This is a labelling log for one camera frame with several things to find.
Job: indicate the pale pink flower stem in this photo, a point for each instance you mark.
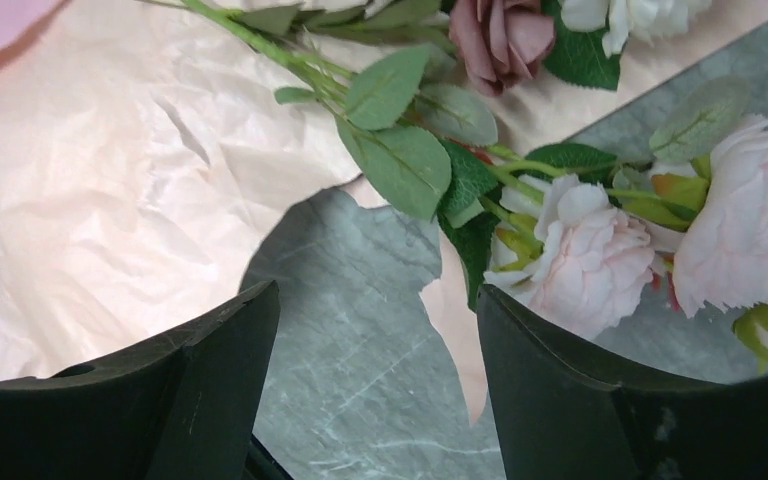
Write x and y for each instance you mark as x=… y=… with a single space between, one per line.
x=575 y=235

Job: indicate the peach orange flower stem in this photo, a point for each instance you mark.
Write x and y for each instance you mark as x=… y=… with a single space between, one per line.
x=411 y=136

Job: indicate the white cream flower stem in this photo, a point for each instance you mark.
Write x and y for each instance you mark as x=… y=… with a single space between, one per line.
x=592 y=35

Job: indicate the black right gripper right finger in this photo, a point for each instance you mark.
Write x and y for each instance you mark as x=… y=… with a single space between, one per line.
x=565 y=408

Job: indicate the small mauve rose stem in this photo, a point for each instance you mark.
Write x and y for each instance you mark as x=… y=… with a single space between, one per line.
x=500 y=43

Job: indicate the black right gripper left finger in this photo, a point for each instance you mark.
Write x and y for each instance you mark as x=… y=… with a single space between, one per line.
x=178 y=405

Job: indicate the pink flower bouquet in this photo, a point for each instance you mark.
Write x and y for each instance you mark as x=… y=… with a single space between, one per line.
x=143 y=161

